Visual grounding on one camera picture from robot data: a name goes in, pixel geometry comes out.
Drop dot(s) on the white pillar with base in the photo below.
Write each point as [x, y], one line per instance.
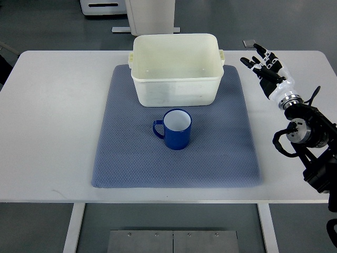
[149, 17]

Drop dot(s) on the blue textured mat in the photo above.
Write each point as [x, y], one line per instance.
[135, 151]

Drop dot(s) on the white cabinet with slot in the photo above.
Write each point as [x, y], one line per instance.
[105, 7]

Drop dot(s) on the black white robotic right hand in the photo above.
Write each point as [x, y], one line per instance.
[269, 72]

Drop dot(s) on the blue mug white inside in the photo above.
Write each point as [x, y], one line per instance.
[174, 128]

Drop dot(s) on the grey floor plate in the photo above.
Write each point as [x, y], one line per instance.
[249, 43]

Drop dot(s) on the white plastic storage box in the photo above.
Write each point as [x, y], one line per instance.
[176, 69]

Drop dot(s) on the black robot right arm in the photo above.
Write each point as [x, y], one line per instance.
[311, 137]

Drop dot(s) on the white table leg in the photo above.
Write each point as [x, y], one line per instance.
[267, 227]
[74, 228]

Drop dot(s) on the left white table leg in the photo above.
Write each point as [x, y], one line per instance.
[74, 228]

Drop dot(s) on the right white table leg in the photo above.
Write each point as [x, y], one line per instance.
[267, 227]

